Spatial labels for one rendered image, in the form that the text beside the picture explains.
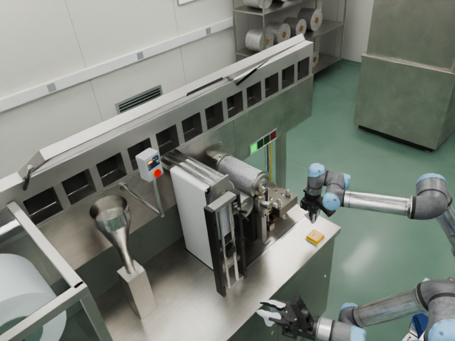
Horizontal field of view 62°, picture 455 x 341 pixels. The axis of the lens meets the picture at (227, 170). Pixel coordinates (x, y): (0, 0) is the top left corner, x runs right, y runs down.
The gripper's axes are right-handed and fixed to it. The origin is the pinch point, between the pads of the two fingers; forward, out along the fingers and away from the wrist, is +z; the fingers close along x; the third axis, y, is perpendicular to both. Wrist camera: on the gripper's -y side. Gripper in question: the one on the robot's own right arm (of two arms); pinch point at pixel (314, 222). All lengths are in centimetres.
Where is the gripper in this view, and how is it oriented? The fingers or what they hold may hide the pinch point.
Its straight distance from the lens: 205.2
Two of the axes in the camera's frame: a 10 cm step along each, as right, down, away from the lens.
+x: -7.0, 4.7, -5.4
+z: 0.6, 7.9, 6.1
